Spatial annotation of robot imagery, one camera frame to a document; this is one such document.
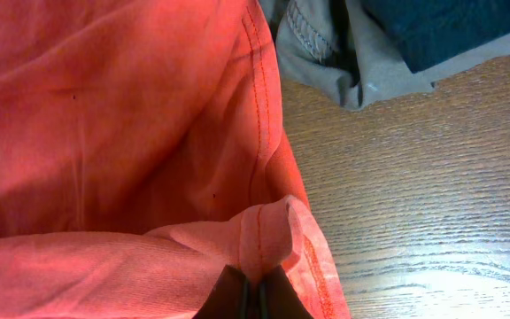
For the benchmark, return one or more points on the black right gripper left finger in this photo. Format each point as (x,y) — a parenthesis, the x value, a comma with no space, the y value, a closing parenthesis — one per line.
(224,294)

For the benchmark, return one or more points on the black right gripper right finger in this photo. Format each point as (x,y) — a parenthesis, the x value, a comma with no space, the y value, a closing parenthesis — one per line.
(278,299)

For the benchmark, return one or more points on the red soccer t-shirt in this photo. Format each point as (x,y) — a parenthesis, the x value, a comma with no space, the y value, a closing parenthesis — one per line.
(142,151)

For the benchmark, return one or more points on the folded grey garment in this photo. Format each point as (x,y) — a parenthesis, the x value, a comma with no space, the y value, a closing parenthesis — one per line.
(336,47)

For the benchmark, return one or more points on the folded navy blue garment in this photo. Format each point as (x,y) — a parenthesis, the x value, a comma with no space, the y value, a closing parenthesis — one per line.
(428,32)

